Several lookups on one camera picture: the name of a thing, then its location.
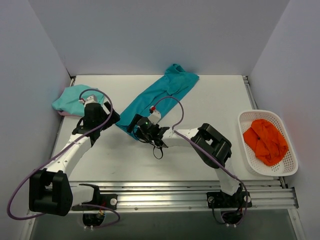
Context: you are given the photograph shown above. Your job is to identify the teal t-shirt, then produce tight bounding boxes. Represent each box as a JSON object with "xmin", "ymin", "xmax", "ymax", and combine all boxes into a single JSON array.
[{"xmin": 116, "ymin": 64, "xmax": 200, "ymax": 132}]

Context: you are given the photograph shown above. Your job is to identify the white perforated plastic basket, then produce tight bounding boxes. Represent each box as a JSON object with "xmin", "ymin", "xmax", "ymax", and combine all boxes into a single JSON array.
[{"xmin": 238, "ymin": 110, "xmax": 298, "ymax": 177}]

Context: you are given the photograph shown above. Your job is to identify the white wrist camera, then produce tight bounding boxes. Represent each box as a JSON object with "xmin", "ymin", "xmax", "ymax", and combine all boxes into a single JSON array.
[
  {"xmin": 78, "ymin": 94, "xmax": 98, "ymax": 106},
  {"xmin": 147, "ymin": 106, "xmax": 162, "ymax": 124}
]

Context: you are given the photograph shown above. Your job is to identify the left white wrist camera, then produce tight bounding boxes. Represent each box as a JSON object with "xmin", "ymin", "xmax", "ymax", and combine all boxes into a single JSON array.
[{"xmin": 78, "ymin": 94, "xmax": 98, "ymax": 106}]

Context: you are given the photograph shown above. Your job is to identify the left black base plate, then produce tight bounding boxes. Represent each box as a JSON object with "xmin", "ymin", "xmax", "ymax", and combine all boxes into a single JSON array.
[{"xmin": 71, "ymin": 193, "xmax": 118, "ymax": 211}]

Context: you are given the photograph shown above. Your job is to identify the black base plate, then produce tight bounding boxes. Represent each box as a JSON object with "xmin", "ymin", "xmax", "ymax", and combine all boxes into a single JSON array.
[
  {"xmin": 206, "ymin": 191, "xmax": 247, "ymax": 209},
  {"xmin": 71, "ymin": 193, "xmax": 118, "ymax": 211}
]

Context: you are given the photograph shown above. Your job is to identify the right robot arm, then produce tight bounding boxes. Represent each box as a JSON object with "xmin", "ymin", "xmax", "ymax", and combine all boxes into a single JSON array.
[{"xmin": 126, "ymin": 114, "xmax": 252, "ymax": 209}]

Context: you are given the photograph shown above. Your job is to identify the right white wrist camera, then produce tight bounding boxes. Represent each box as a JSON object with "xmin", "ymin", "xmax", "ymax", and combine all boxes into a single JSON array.
[{"xmin": 147, "ymin": 106, "xmax": 162, "ymax": 124}]

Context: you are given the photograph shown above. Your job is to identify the pink folded t-shirt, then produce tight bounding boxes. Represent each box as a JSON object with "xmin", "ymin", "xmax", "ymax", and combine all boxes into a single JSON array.
[{"xmin": 57, "ymin": 111, "xmax": 83, "ymax": 117}]

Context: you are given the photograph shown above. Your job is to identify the orange t-shirt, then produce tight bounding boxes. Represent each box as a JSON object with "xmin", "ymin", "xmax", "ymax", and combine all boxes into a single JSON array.
[{"xmin": 243, "ymin": 119, "xmax": 289, "ymax": 167}]

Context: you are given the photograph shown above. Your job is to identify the mint green folded t-shirt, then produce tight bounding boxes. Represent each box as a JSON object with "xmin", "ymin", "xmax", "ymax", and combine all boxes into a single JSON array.
[{"xmin": 51, "ymin": 84, "xmax": 92, "ymax": 116}]

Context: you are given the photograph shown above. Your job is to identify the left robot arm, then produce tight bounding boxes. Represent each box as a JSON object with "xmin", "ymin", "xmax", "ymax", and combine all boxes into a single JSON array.
[{"xmin": 28, "ymin": 101, "xmax": 120, "ymax": 216}]

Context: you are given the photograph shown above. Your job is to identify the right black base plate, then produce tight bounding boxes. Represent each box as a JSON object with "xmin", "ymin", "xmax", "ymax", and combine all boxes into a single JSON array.
[{"xmin": 206, "ymin": 191, "xmax": 247, "ymax": 209}]

